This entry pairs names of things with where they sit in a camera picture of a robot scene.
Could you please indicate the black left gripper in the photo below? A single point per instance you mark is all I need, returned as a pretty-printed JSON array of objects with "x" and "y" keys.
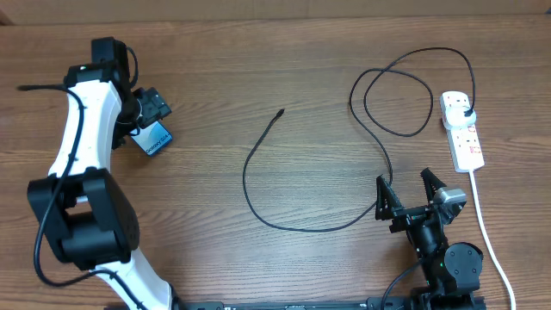
[{"x": 153, "y": 105}]

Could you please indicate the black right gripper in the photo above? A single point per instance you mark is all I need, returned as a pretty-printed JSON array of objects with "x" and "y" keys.
[{"x": 388, "y": 207}]

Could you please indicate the blue Samsung Galaxy smartphone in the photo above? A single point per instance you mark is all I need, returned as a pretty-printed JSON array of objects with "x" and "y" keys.
[{"x": 152, "y": 139}]

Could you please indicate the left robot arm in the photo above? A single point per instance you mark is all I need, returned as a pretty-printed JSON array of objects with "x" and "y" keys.
[{"x": 87, "y": 226}]

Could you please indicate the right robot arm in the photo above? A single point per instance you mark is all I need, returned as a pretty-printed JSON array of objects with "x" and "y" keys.
[{"x": 452, "y": 272}]

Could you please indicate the white charger plug adapter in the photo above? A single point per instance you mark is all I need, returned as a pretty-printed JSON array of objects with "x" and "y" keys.
[{"x": 457, "y": 117}]

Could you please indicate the white power strip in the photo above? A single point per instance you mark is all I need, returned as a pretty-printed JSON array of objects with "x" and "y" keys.
[{"x": 464, "y": 143}]

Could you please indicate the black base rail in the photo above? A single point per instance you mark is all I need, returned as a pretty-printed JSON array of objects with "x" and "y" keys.
[{"x": 301, "y": 305}]

